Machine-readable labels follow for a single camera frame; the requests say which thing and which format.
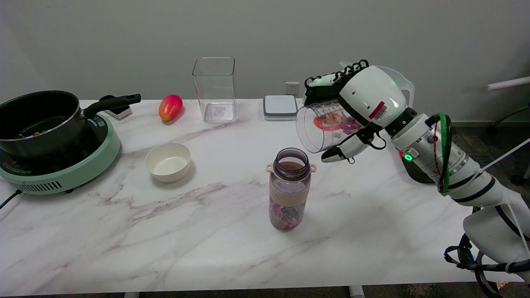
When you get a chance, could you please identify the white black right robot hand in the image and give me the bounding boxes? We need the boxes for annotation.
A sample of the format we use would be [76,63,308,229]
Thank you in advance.
[304,59,418,164]

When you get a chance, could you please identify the pink pieces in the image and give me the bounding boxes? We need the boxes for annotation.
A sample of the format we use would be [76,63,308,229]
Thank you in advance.
[318,113,361,135]

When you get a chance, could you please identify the small clear measuring cup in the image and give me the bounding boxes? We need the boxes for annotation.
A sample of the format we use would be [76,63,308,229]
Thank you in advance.
[296,99,370,154]

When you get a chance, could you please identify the large clear measuring jug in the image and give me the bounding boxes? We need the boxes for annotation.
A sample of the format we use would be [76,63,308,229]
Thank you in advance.
[339,61,416,109]

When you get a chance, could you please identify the purple water bottle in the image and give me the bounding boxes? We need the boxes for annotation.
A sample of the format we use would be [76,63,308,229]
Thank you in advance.
[266,148,317,232]

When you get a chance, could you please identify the black device with red label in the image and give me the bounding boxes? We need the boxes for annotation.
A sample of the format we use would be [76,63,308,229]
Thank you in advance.
[398,150,438,185]

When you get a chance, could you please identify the white grey kitchen scale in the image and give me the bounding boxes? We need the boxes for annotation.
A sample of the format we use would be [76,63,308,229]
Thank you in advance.
[263,95,298,121]

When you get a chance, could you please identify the floor vent grille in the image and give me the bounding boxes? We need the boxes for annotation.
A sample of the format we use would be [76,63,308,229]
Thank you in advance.
[467,154,498,167]

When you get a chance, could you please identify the white padded bar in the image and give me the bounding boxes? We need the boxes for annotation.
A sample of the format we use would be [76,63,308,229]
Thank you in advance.
[487,77,530,91]

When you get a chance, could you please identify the clear square plastic container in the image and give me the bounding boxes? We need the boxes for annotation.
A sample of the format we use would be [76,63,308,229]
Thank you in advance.
[192,57,238,123]

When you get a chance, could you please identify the red yellow mango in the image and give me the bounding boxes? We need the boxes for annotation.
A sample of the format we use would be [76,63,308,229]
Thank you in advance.
[159,94,183,121]

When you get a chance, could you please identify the white bowl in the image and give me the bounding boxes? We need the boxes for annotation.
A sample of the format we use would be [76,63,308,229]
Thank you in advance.
[145,142,192,183]

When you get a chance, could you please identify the white and black power adapter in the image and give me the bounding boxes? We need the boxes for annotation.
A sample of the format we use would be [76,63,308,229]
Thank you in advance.
[99,95,133,120]

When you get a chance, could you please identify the green induction cooker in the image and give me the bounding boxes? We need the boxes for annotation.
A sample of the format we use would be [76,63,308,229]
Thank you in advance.
[0,113,121,195]

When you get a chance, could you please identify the green cable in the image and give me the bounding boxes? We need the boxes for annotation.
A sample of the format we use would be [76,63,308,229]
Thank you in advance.
[432,112,454,195]

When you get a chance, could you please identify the black cable bundle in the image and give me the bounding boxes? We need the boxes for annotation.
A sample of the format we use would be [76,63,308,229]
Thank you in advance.
[444,233,530,298]

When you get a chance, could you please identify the black saucepan with handle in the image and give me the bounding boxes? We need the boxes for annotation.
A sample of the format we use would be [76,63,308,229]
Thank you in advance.
[0,90,142,160]

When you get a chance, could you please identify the black cooker power cord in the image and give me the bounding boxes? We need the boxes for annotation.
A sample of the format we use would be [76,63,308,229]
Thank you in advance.
[0,190,22,209]

